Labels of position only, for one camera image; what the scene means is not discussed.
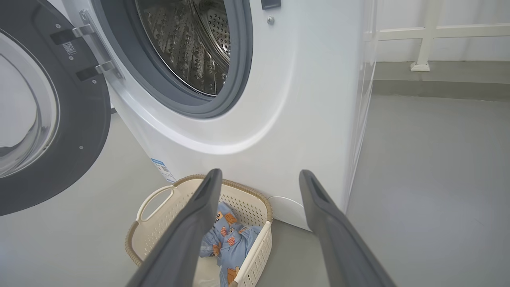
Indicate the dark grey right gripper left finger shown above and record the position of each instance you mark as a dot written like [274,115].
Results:
[179,247]

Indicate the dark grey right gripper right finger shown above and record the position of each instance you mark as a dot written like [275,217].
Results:
[338,243]

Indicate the stainless steel washing machine drum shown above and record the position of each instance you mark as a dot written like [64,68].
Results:
[179,44]

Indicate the dark washing machine door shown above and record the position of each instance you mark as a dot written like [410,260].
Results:
[79,131]

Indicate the white railing frame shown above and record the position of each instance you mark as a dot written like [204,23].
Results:
[428,32]

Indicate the white QR code sticker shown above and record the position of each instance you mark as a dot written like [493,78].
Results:
[69,48]

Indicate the blue energy label sticker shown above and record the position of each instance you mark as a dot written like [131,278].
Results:
[162,169]

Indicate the blue printed garment brown patch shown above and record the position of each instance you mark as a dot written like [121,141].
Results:
[239,247]

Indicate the cream perforated laundry basket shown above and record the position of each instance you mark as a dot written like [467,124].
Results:
[155,235]

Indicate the chrome door hinge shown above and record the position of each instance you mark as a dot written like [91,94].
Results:
[97,44]

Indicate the white round filter cover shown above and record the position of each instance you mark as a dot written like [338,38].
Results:
[289,211]

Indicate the white washing machine body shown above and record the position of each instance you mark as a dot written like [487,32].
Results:
[310,99]

